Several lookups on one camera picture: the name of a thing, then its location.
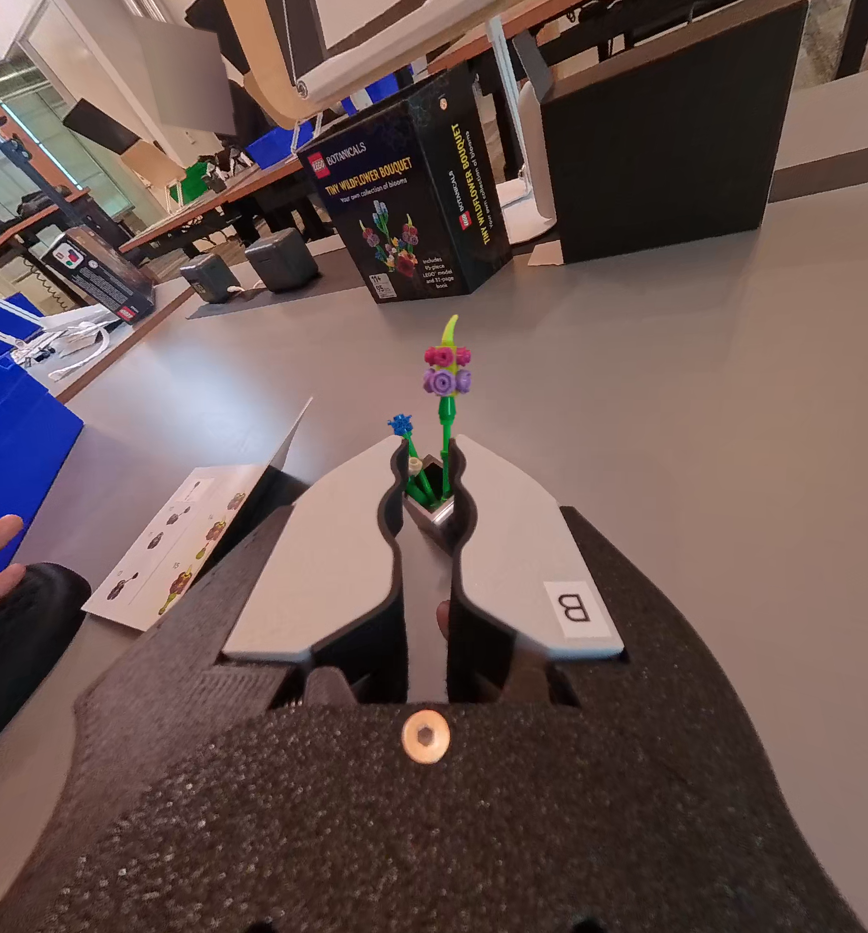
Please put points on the green box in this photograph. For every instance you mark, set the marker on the green box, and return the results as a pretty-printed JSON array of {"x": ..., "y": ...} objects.
[{"x": 190, "y": 181}]

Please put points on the toy brick instruction booklet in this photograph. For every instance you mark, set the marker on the toy brick instruction booklet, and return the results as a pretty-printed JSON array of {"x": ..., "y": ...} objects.
[{"x": 179, "y": 539}]

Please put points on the grey speaker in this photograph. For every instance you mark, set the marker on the grey speaker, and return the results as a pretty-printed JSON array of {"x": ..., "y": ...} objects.
[
  {"x": 212, "y": 278},
  {"x": 282, "y": 259}
]

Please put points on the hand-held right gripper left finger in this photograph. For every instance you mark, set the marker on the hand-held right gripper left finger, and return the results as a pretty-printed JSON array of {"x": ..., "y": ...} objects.
[{"x": 310, "y": 568}]

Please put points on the white bag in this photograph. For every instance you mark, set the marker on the white bag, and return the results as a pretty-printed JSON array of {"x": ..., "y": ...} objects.
[{"x": 77, "y": 335}]

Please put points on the two grey cube devices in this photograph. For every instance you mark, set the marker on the two grey cube devices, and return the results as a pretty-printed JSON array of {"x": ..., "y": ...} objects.
[{"x": 335, "y": 281}]

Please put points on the large blue plastic bin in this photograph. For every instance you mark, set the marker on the large blue plastic bin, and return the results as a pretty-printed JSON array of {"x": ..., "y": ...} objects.
[{"x": 11, "y": 444}]

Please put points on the stack of blue bins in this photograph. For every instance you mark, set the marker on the stack of blue bins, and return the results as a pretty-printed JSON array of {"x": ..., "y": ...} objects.
[{"x": 277, "y": 146}]

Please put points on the short wooden table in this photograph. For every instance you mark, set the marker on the short wooden table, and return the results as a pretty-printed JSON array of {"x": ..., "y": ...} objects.
[{"x": 33, "y": 220}]

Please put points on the flat black toy box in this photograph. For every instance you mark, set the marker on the flat black toy box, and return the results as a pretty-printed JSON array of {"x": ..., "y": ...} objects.
[{"x": 91, "y": 270}]

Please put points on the long wooden table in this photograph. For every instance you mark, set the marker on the long wooden table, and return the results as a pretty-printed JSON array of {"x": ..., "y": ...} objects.
[{"x": 186, "y": 213}]

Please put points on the black flower set box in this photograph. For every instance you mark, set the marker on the black flower set box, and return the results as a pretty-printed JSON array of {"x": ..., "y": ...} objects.
[{"x": 405, "y": 182}]

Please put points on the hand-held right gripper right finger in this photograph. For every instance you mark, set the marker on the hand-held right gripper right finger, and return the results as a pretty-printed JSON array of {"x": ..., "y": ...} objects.
[{"x": 521, "y": 554}]

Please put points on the black panel box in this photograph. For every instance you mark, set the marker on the black panel box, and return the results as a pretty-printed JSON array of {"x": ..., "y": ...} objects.
[{"x": 660, "y": 146}]

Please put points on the toy brick flower bouquet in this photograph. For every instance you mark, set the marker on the toy brick flower bouquet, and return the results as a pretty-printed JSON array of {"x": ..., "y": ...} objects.
[{"x": 445, "y": 380}]

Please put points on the black monitor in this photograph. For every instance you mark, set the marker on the black monitor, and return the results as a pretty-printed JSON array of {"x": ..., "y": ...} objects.
[{"x": 102, "y": 125}]

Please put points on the cardboard piece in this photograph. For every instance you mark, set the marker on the cardboard piece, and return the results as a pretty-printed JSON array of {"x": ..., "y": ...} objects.
[{"x": 547, "y": 255}]

